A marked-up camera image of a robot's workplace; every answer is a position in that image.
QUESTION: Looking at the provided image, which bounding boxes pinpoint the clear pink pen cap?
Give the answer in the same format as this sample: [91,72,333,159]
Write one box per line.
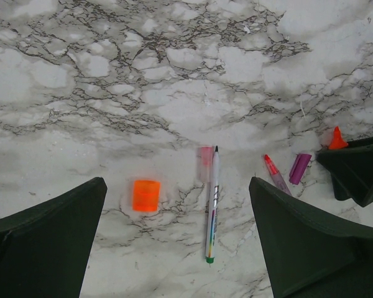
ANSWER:
[199,147,214,183]

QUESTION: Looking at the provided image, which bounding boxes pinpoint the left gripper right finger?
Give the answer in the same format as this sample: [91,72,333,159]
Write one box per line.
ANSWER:
[249,177,373,297]

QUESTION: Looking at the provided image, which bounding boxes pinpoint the white multicolour pen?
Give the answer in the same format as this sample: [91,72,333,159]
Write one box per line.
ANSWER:
[205,146,220,264]

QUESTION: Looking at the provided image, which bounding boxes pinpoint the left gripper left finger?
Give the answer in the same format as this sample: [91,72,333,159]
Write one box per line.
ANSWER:
[0,177,108,297]

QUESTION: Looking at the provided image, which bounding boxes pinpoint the pink marker pen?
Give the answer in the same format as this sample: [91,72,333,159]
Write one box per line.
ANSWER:
[264,155,292,196]

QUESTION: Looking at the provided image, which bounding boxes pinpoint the purple pen cap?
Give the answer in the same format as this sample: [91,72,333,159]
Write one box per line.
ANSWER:
[289,153,312,185]

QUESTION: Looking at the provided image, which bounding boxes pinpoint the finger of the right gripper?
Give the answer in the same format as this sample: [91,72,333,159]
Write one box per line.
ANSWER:
[316,137,373,207]

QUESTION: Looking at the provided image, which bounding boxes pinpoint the orange highlighter cap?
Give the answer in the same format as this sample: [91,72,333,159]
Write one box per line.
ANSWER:
[132,180,161,212]

